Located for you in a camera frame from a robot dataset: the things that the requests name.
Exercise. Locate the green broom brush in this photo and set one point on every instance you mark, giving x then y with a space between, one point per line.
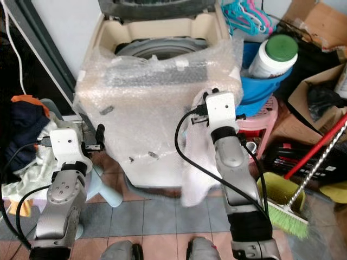
287 219

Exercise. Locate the grey robot foot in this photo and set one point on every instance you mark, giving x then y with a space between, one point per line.
122 252
206 249

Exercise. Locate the large open cardboard box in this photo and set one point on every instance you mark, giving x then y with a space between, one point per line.
320 21

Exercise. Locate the white cloth garment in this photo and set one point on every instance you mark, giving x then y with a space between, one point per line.
198 162

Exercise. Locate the black case with red trim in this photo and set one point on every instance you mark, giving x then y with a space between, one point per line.
284 157

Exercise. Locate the cardboard box with black bag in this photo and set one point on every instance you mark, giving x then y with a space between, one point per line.
317 100

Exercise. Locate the grey right robot foot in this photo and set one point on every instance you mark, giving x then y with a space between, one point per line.
206 249

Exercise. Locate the pink plastic stool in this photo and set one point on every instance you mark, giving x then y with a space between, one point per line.
257 122

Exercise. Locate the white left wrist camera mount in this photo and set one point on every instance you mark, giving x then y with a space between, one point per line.
68 147

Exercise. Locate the white bottle with green cap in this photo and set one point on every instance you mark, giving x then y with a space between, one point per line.
271 58

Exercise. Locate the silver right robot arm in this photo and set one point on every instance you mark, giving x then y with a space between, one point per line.
238 179

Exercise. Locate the dark grey door frame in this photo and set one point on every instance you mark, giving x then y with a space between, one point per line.
46 54

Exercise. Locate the orange cloth item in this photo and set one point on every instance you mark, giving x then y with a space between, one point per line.
27 99

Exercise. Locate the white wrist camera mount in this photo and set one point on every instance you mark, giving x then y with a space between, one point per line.
68 147
220 111

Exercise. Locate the white and green towel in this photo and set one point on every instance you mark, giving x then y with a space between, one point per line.
38 168

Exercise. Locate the blue plastic basin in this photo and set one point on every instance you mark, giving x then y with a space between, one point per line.
260 89

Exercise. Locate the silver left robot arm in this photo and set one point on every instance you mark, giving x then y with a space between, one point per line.
60 206

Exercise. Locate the teal and pink clothes hangers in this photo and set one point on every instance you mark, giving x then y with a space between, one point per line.
246 16

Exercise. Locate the grey left robot foot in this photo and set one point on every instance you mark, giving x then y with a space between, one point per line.
122 252

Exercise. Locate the navy blue garment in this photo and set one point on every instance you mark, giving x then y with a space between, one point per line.
27 130

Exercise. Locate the beige top-load washing machine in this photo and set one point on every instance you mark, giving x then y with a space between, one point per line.
141 130

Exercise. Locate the light blue plastic stool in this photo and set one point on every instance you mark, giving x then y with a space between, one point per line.
105 187

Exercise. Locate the yellow-green dustpan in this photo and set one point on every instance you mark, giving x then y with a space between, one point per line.
276 187

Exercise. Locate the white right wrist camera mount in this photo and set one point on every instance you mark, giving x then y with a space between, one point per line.
220 111

